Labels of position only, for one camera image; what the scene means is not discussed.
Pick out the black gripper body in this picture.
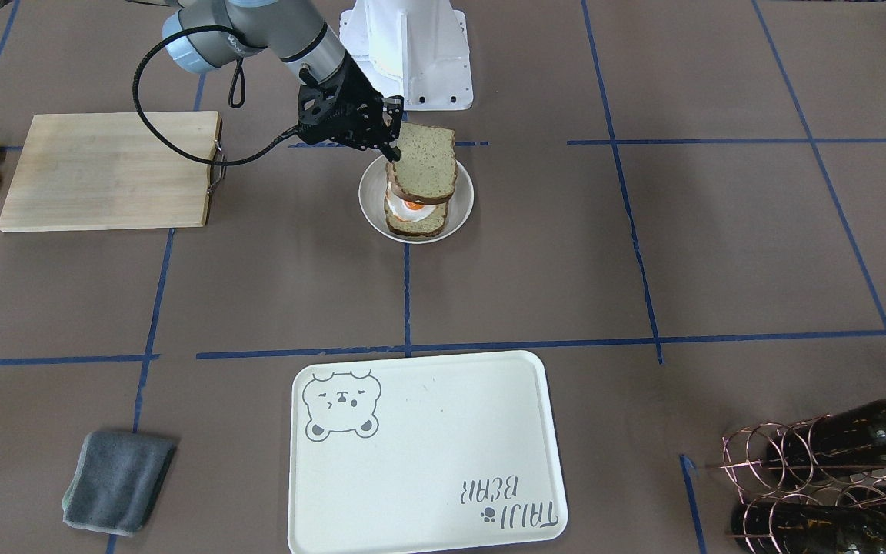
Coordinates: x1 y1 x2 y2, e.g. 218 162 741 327
296 65 405 153

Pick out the bread slice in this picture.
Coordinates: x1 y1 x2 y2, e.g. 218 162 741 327
386 122 457 205
384 202 449 239

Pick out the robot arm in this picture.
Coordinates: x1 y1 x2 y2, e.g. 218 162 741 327
154 1 404 162

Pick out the cream bear serving tray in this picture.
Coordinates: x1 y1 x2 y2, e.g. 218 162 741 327
288 350 569 553

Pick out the white round plate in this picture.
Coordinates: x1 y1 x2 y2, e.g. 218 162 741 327
358 155 477 245

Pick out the fried egg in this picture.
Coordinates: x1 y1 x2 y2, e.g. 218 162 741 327
385 186 438 223

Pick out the bread slice under egg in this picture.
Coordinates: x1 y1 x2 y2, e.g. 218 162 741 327
384 202 449 239

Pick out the wooden cutting board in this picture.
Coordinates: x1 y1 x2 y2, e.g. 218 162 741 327
0 110 221 232

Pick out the grey folded cloth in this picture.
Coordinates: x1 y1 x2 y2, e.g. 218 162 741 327
61 430 176 537

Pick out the front dark wine bottle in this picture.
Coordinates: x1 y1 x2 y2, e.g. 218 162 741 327
729 500 886 553

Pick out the dark wine bottle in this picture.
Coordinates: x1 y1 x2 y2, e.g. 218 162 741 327
729 500 886 553
764 399 886 487

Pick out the middle dark wine bottle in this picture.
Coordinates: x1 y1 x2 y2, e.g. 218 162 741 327
764 399 886 487

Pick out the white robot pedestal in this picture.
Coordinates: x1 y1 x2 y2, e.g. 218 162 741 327
338 1 475 112

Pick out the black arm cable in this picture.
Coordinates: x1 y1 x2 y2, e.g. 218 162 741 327
132 25 313 167

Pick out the copper wire bottle rack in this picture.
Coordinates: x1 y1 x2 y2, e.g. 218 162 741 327
717 416 886 515

